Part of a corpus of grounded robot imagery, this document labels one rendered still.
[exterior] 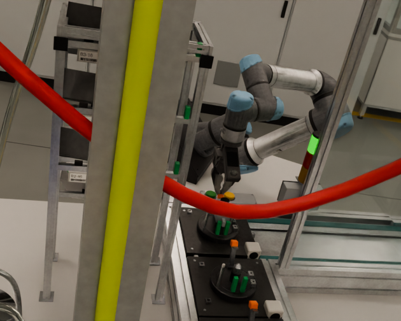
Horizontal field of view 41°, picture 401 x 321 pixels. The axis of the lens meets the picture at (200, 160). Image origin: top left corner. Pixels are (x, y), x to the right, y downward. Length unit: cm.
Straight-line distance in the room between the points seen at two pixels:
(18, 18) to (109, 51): 451
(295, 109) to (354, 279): 324
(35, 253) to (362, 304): 107
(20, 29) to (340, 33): 266
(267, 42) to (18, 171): 229
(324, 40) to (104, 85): 452
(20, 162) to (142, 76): 360
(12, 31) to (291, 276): 360
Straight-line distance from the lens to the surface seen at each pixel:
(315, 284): 184
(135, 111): 28
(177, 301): 156
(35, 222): 192
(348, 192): 38
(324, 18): 473
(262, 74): 174
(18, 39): 485
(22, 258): 178
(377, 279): 192
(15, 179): 370
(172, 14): 28
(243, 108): 163
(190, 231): 177
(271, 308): 156
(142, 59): 27
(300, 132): 205
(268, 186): 233
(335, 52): 485
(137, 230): 34
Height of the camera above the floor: 204
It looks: 29 degrees down
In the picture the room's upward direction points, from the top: 12 degrees clockwise
